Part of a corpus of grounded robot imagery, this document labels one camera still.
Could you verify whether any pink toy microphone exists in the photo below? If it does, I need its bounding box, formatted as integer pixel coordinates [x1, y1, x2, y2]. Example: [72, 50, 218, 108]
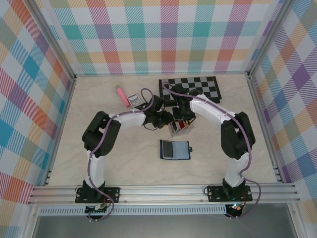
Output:
[113, 83, 131, 109]

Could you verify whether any navy blue card holder wallet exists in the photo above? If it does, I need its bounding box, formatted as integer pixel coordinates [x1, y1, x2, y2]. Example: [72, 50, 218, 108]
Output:
[159, 139, 194, 161]

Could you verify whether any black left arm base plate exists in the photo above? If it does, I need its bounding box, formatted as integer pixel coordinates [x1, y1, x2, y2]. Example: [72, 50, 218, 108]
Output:
[75, 187, 121, 204]

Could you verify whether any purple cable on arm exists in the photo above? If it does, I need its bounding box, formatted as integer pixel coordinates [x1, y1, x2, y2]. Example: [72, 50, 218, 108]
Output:
[88, 88, 156, 221]
[162, 82, 262, 220]

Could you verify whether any aluminium back rail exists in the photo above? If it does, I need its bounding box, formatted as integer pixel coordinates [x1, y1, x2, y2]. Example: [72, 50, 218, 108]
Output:
[74, 71, 250, 76]

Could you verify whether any small electronics board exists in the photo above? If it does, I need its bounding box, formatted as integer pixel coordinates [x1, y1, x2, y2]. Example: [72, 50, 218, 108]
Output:
[226, 203, 245, 214]
[85, 204, 110, 214]

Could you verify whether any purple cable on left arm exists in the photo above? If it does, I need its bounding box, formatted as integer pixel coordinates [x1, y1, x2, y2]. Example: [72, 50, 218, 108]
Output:
[88, 88, 156, 221]

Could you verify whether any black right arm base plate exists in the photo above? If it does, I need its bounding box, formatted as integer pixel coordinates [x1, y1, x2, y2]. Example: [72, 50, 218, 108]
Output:
[206, 184, 254, 203]

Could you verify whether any blue playing card deck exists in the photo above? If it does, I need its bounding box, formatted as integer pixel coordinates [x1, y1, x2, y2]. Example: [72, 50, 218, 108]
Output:
[127, 93, 144, 109]

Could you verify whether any black and grey chessboard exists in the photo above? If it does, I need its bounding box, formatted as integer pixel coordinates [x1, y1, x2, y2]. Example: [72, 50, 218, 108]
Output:
[158, 76, 222, 108]

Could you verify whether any aluminium frame post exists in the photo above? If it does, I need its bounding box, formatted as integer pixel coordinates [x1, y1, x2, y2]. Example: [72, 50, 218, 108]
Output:
[247, 0, 293, 75]
[29, 0, 77, 81]

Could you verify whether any perforated metal cable tray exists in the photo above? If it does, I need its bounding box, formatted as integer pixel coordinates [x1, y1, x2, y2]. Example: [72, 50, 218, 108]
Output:
[39, 207, 227, 217]

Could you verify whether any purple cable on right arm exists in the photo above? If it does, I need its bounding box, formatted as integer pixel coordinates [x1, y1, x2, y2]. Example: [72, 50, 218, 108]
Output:
[162, 82, 262, 220]

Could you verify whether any aluminium mounting rail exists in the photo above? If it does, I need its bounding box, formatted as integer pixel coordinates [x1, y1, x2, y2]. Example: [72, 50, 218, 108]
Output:
[27, 184, 302, 205]

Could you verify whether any aluminium side rail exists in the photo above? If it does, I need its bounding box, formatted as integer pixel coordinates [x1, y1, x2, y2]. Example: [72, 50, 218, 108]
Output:
[42, 75, 77, 186]
[247, 73, 284, 184]

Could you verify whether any clear acrylic card box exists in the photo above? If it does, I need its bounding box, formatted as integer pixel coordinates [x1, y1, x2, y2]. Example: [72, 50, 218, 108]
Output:
[168, 120, 195, 138]

